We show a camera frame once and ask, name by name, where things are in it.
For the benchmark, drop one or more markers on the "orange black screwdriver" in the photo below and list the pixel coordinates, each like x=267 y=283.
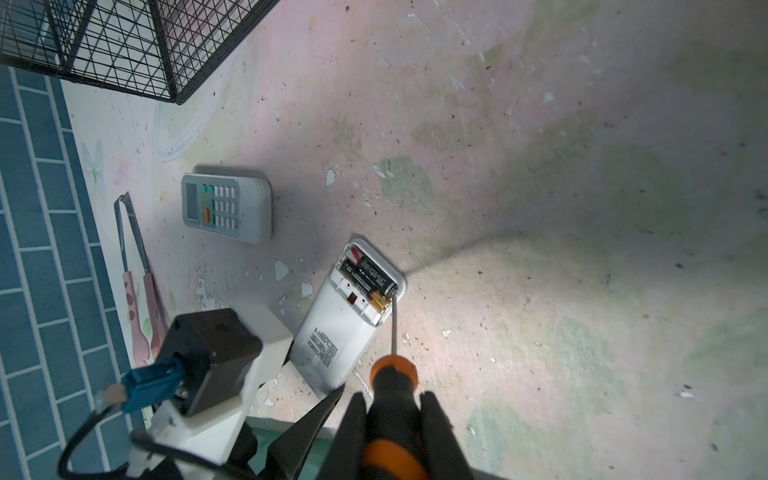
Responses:
x=393 y=447

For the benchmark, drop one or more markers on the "white remote control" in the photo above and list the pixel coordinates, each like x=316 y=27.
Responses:
x=340 y=324

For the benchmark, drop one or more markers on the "black red AA battery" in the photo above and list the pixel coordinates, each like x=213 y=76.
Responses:
x=382 y=282

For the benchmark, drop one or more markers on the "dark green rectangular case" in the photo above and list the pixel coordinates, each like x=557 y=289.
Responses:
x=267 y=430

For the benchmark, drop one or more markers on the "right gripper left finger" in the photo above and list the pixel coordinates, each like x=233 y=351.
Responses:
x=343 y=460

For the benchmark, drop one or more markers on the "black gold AA battery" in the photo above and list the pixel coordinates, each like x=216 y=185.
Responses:
x=376 y=299

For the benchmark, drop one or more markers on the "pink handled scraper tool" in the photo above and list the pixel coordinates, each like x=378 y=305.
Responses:
x=148 y=327

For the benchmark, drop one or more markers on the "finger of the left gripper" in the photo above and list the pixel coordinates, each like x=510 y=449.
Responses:
x=286 y=456

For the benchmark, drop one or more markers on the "black wire mesh basket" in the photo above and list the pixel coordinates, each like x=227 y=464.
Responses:
x=162 y=50

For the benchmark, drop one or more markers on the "grey remote with teal buttons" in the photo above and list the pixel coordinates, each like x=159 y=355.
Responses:
x=235 y=207

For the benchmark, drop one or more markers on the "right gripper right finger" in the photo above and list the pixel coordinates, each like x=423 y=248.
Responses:
x=444 y=457

